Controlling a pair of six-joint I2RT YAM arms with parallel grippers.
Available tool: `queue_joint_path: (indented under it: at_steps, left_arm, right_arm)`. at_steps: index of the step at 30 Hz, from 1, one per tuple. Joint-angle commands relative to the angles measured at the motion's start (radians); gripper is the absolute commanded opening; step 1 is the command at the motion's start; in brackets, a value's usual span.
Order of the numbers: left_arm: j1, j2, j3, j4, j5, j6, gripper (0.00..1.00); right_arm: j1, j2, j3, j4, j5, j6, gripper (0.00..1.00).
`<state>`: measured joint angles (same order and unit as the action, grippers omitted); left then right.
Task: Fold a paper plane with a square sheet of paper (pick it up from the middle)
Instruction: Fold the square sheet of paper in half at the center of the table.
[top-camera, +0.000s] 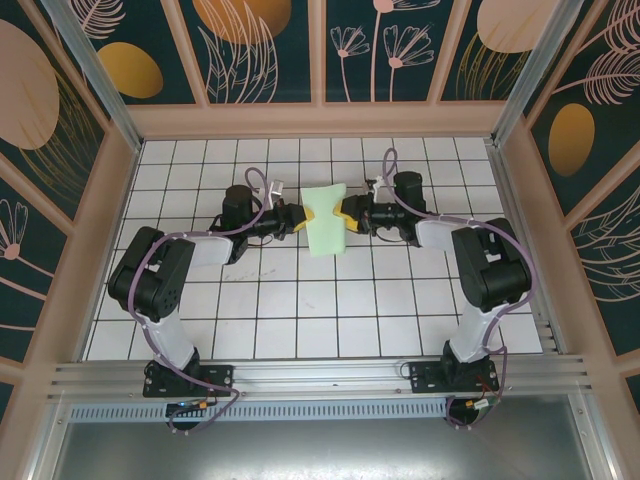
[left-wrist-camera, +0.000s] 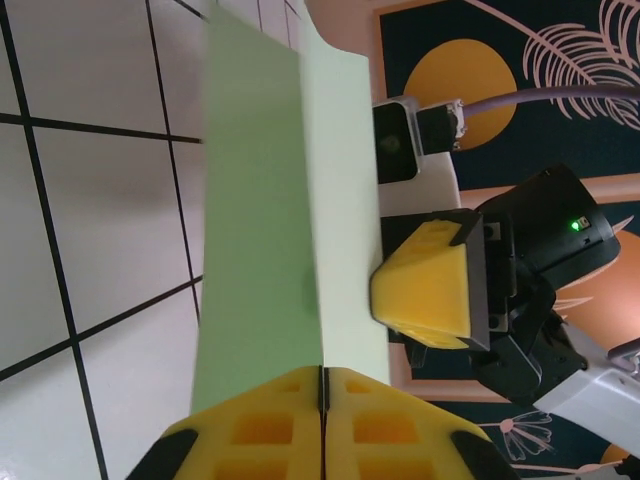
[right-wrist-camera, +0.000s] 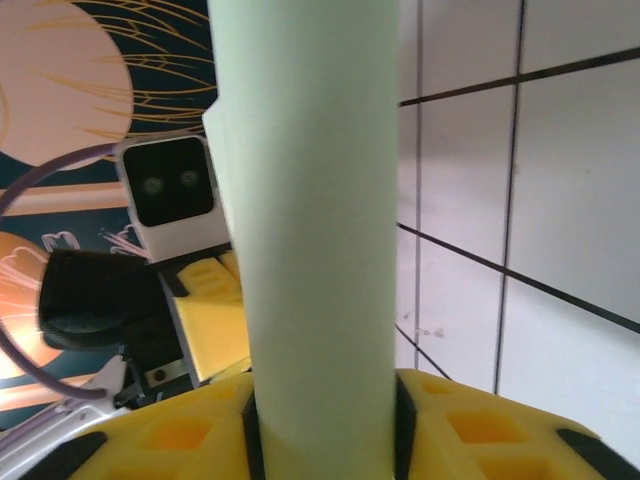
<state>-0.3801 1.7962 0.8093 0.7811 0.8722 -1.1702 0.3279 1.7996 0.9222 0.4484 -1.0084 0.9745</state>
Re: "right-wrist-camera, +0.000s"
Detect light green cloth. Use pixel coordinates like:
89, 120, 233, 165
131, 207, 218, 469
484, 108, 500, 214
202, 0, 402, 480

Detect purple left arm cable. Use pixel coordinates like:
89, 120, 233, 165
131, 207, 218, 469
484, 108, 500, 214
0, 141, 124, 402

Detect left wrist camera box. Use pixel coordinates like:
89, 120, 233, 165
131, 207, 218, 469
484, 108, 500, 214
113, 133, 232, 265

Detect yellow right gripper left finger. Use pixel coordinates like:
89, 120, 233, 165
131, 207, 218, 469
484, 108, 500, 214
64, 373, 265, 480

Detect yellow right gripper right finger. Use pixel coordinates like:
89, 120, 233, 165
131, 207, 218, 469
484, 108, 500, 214
393, 367, 640, 480

